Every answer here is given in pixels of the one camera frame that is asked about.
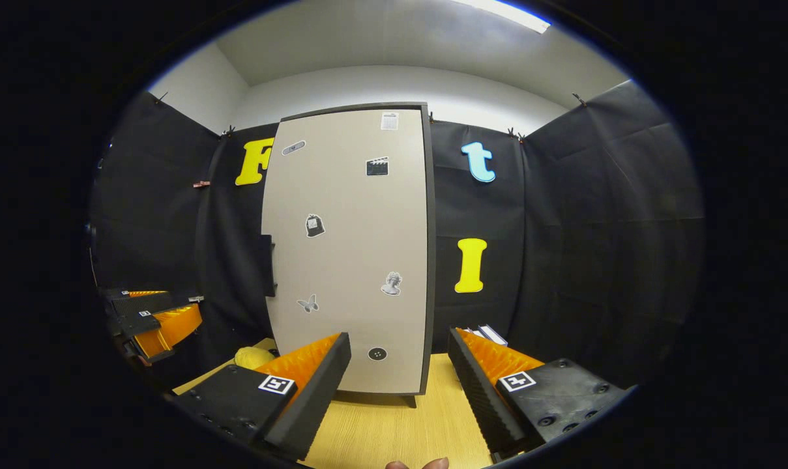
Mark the beige cabinet door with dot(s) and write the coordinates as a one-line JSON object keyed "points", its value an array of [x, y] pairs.
{"points": [[354, 228]]}

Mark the dark grey cabinet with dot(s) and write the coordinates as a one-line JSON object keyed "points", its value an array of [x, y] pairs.
{"points": [[431, 260]]}

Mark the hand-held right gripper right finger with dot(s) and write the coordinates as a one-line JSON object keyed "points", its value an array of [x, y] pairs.
{"points": [[481, 397]]}

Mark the beige book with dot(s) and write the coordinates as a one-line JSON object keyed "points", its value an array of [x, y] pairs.
{"points": [[473, 332]]}

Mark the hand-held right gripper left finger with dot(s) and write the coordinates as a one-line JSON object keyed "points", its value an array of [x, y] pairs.
{"points": [[315, 397]]}

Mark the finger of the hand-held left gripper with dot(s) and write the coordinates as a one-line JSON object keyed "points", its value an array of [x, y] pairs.
{"points": [[136, 324], [139, 303]]}

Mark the ceiling light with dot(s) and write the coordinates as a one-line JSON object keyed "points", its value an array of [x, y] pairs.
{"points": [[504, 14]]}

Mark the black backdrop cloth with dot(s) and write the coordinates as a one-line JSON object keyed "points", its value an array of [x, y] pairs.
{"points": [[596, 228]]}

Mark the yellow soft toy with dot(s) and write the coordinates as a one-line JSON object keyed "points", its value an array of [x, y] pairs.
{"points": [[253, 357]]}

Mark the lavender book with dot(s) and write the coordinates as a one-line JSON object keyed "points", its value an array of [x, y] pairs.
{"points": [[493, 334]]}

